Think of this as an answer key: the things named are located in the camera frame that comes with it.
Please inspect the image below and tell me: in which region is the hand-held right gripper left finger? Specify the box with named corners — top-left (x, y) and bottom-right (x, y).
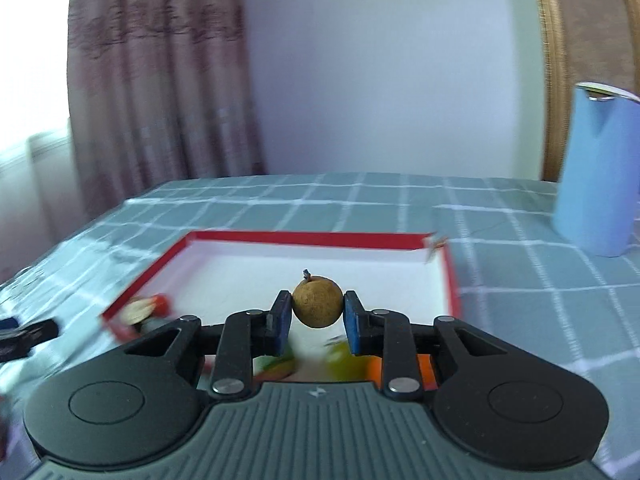
top-left (122, 290), bottom-right (293, 401)

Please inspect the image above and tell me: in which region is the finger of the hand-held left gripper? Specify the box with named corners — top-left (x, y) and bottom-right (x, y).
top-left (0, 316), bottom-right (59, 362)

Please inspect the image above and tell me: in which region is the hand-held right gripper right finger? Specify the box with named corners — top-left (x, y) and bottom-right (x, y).
top-left (342, 290), bottom-right (506, 403)

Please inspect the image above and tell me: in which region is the brown longan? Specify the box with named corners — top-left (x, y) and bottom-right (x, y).
top-left (292, 269), bottom-right (346, 330)

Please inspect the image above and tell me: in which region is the red cardboard box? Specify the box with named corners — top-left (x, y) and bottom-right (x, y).
top-left (100, 230), bottom-right (463, 396)

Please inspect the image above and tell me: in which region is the green fruit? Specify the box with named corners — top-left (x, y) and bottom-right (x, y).
top-left (254, 355), bottom-right (297, 382)
top-left (324, 340), bottom-right (352, 382)

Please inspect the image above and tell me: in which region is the orange-red cherry tomato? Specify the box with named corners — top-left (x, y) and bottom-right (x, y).
top-left (417, 355), bottom-right (441, 391)

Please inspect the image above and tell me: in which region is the dark fruit with pale top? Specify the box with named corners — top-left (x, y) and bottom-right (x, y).
top-left (122, 297), bottom-right (157, 335)

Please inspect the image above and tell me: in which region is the green checked bedsheet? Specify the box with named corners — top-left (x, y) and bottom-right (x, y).
top-left (0, 172), bottom-right (640, 480)

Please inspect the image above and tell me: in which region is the brown patterned curtain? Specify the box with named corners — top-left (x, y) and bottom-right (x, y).
top-left (65, 0), bottom-right (267, 203)

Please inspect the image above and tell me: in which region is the light blue cup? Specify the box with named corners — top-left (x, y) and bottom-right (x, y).
top-left (551, 81), bottom-right (640, 259)

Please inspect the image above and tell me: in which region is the gold-trimmed headboard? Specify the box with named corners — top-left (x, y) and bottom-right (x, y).
top-left (529, 0), bottom-right (640, 183)

